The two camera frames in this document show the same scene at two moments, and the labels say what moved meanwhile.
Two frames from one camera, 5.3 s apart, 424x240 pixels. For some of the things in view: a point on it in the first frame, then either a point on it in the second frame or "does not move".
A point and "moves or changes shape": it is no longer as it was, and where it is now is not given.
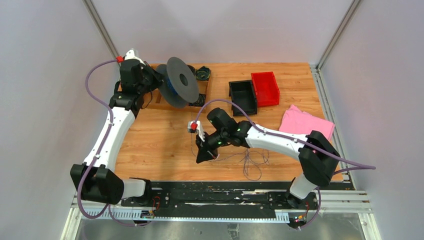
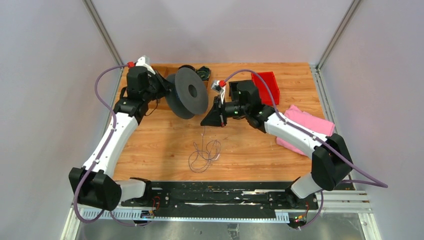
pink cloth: x=297 y=121 does not move
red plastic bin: x=267 y=90 does not move
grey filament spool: x=179 y=87 moves or changes shape
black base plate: x=174 y=199 does not move
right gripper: x=204 y=154 -> x=215 y=117
